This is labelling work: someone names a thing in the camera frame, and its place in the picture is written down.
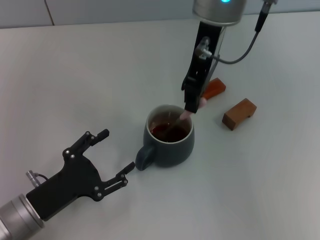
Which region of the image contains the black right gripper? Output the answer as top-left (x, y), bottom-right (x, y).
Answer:
top-left (181, 21), bottom-right (223, 114)

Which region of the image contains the gripper cable plug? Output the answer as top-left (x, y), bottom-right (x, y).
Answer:
top-left (25, 169), bottom-right (49, 188)
top-left (195, 0), bottom-right (275, 65)

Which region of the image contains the light brown wooden rest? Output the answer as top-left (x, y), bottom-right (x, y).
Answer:
top-left (221, 97), bottom-right (258, 132)

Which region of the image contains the dark tea liquid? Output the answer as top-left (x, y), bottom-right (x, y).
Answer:
top-left (149, 123), bottom-right (190, 143)

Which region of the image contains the right gripper cable plug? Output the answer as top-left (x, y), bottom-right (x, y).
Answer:
top-left (195, 0), bottom-right (275, 65)

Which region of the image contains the pink handled metal spoon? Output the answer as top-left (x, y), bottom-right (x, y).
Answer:
top-left (162, 97), bottom-right (208, 135)

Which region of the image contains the grey ceramic cup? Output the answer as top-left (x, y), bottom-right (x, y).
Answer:
top-left (134, 103), bottom-right (195, 172)

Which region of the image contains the reddish wooden block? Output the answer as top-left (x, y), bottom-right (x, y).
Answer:
top-left (201, 77), bottom-right (227, 100)

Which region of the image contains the left gripper cable plug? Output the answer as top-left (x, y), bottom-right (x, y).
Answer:
top-left (25, 169), bottom-right (49, 188)

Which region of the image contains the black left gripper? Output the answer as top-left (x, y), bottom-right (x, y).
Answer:
top-left (25, 128), bottom-right (136, 221)

